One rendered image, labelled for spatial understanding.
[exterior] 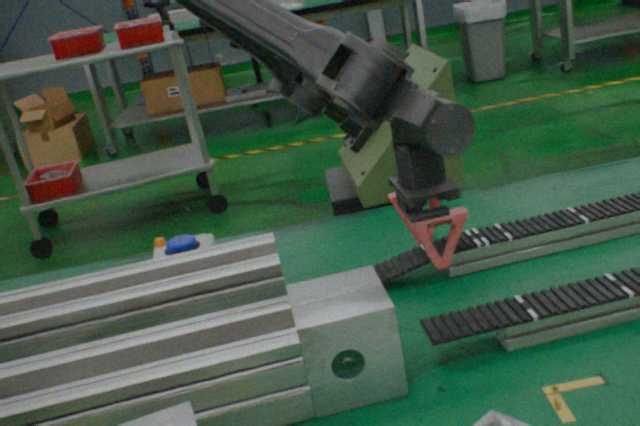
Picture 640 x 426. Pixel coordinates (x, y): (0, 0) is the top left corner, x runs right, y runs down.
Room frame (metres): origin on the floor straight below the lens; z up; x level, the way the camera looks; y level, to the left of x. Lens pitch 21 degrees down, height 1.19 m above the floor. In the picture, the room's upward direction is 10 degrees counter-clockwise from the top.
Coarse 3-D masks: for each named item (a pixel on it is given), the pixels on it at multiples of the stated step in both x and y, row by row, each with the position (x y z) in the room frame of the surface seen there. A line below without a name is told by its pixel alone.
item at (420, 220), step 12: (396, 192) 0.86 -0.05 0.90; (408, 216) 0.81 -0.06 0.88; (420, 216) 0.80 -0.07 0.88; (432, 216) 0.80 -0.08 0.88; (444, 216) 0.80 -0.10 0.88; (456, 216) 0.80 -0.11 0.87; (420, 228) 0.80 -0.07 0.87; (456, 228) 0.81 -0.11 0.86; (420, 240) 0.81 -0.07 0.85; (456, 240) 0.82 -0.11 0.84; (432, 252) 0.81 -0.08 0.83; (444, 252) 0.82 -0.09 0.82; (444, 264) 0.82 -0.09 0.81
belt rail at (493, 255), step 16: (592, 224) 0.87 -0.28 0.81; (608, 224) 0.87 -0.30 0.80; (624, 224) 0.88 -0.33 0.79; (512, 240) 0.85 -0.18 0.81; (528, 240) 0.86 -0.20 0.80; (544, 240) 0.86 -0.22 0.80; (560, 240) 0.87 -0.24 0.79; (576, 240) 0.86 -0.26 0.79; (592, 240) 0.87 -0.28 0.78; (464, 256) 0.85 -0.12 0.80; (480, 256) 0.85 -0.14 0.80; (496, 256) 0.86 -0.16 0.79; (512, 256) 0.85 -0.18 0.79; (528, 256) 0.86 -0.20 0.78; (448, 272) 0.85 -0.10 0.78; (464, 272) 0.85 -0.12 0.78
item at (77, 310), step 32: (192, 256) 0.85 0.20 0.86; (224, 256) 0.85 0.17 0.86; (256, 256) 0.86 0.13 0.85; (32, 288) 0.84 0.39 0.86; (64, 288) 0.83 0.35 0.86; (96, 288) 0.83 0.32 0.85; (128, 288) 0.79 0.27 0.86; (160, 288) 0.77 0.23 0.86; (192, 288) 0.77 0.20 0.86; (224, 288) 0.79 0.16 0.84; (256, 288) 0.78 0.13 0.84; (0, 320) 0.76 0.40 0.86; (32, 320) 0.75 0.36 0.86; (64, 320) 0.76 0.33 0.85; (96, 320) 0.77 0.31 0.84; (128, 320) 0.77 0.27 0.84; (160, 320) 0.77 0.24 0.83; (0, 352) 0.75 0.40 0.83; (32, 352) 0.75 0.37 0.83
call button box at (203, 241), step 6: (204, 234) 0.99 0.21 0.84; (210, 234) 0.99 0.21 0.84; (198, 240) 0.97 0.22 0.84; (204, 240) 0.97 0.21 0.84; (210, 240) 0.96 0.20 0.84; (198, 246) 0.94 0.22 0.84; (204, 246) 0.94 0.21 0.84; (210, 246) 0.94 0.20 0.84; (156, 252) 0.95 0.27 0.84; (162, 252) 0.95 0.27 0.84; (168, 252) 0.94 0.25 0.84; (174, 252) 0.93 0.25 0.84; (180, 252) 0.93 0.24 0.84; (156, 258) 0.93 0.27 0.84
